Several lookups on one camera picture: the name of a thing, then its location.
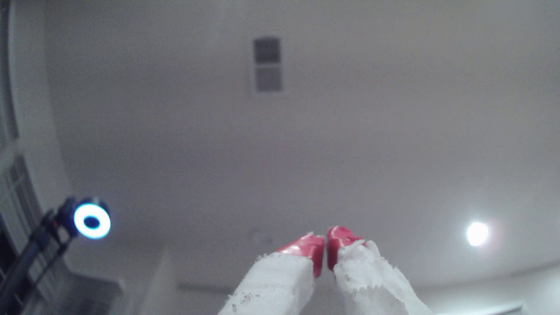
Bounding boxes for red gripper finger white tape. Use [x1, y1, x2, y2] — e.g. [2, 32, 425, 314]
[327, 226, 434, 315]
[217, 233, 326, 315]

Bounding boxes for round ceiling light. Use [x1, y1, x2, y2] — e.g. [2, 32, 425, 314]
[465, 221, 491, 248]

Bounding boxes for grey ceiling vent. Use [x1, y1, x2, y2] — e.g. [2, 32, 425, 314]
[251, 36, 285, 95]

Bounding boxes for white panelled door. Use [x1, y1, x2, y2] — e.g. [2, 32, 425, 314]
[0, 155, 46, 246]

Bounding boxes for webcam with blue ring light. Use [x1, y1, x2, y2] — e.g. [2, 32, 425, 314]
[57, 197, 112, 240]

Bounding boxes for dark camera stand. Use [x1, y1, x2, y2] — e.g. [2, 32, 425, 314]
[0, 210, 75, 315]

